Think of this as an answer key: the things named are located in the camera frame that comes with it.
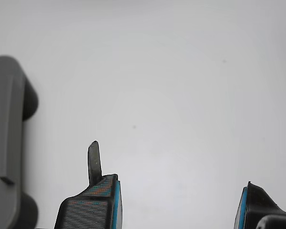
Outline gray plastic box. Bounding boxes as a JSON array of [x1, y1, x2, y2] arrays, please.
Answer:
[[0, 44, 39, 229]]

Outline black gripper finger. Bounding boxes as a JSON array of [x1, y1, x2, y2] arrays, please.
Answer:
[[53, 140, 123, 229], [234, 181, 286, 229]]

